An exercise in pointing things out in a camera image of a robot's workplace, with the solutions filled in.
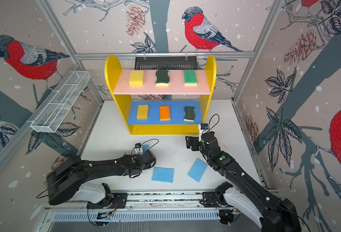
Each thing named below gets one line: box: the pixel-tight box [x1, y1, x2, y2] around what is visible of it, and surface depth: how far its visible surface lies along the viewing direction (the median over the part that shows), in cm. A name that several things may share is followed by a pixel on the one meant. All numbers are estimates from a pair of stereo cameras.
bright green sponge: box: [183, 69, 198, 87], surface depth 75 cm
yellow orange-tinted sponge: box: [136, 104, 149, 120], surface depth 94 cm
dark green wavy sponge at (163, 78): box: [155, 69, 170, 87], surface depth 74 cm
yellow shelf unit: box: [104, 54, 217, 135], surface depth 80 cm
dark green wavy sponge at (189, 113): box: [183, 105, 196, 122], surface depth 94 cm
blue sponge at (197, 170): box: [186, 158, 209, 183], surface depth 85 cm
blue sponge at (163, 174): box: [151, 166, 175, 184], surface depth 83 cm
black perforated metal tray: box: [134, 56, 198, 71], surface depth 97 cm
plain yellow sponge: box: [128, 70, 144, 87], surface depth 74 cm
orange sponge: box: [159, 105, 171, 121], surface depth 94 cm
